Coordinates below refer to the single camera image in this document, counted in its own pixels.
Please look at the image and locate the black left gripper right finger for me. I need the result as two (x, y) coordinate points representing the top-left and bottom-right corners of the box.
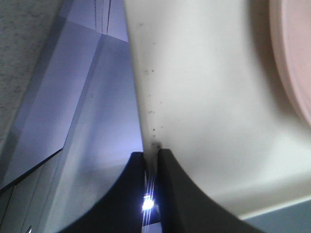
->
(157, 149), (260, 233)

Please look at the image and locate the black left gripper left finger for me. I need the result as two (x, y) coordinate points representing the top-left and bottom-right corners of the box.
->
(61, 152), (145, 233)

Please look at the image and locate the cream bear serving tray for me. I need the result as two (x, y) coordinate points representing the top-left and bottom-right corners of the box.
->
(124, 0), (311, 219)

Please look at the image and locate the pink round plate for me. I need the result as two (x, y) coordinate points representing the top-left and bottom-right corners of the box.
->
(269, 0), (311, 124)

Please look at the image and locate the white lower cabinet door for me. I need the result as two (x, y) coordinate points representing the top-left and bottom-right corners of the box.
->
(0, 0), (142, 233)

